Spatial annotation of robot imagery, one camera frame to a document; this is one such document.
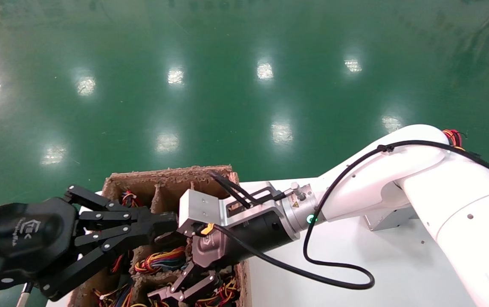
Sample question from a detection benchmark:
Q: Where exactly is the brown cardboard divider box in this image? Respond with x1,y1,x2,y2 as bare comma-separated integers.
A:
67,165,252,307

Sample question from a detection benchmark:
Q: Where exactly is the silver power supply lying flat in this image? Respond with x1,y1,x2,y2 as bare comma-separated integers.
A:
364,207,417,232

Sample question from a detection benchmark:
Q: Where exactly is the silver power supply with fan grille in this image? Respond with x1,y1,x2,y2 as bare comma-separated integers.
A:
134,246,191,274

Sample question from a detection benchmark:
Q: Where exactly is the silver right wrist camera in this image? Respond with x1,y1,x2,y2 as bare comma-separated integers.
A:
178,189,287,237

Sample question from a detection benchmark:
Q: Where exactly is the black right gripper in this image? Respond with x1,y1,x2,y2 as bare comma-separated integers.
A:
148,211,300,301

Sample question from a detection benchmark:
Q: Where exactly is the power supply with wire bundle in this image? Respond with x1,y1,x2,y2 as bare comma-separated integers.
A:
92,284,134,307
193,275,241,307
110,190,140,273

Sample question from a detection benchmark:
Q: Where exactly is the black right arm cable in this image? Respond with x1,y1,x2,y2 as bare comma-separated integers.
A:
202,140,489,290

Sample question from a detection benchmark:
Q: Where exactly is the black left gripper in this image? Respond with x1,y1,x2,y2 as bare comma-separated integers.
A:
0,184,179,301

